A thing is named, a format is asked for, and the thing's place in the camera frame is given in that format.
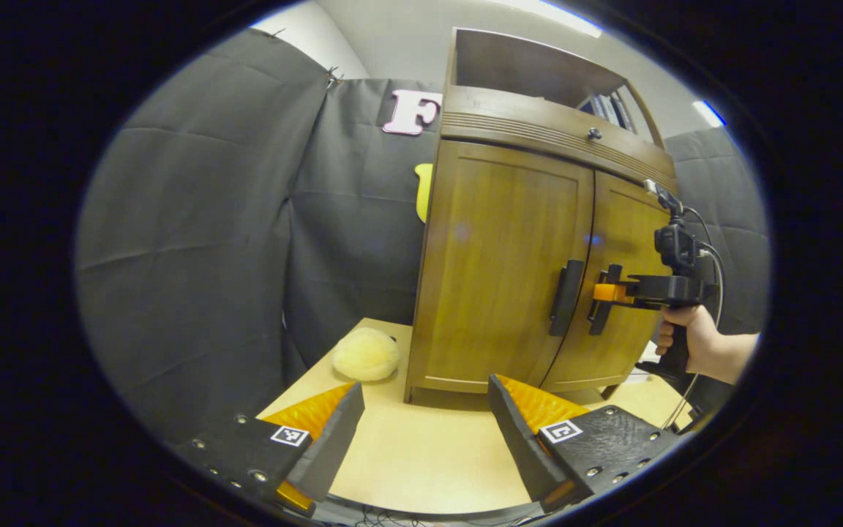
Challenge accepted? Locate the small ceiling light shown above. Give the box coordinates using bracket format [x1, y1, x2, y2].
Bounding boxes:
[691, 100, 727, 127]

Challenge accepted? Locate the large ceiling light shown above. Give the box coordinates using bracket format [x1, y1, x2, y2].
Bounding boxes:
[498, 0, 604, 39]

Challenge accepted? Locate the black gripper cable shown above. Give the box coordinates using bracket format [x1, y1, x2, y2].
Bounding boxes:
[659, 207, 726, 433]

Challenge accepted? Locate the wooden cabinet door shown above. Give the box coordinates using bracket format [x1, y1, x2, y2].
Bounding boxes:
[542, 171, 675, 392]
[407, 139, 596, 396]

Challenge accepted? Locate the black door handle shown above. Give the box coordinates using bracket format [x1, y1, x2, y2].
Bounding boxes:
[549, 259, 585, 337]
[588, 264, 623, 336]

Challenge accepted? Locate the yellow plush toy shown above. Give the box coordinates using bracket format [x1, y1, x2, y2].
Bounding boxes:
[331, 326, 400, 382]

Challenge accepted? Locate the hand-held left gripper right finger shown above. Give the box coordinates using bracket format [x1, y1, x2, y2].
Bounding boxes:
[487, 374, 682, 513]

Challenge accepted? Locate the black backdrop cloth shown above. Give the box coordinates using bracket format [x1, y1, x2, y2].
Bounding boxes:
[74, 28, 772, 447]

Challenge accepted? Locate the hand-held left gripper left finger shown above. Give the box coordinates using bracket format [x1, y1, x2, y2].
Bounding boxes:
[173, 381, 366, 517]

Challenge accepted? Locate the wooden double-door shoe cabinet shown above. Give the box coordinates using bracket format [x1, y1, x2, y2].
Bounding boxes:
[404, 28, 678, 411]

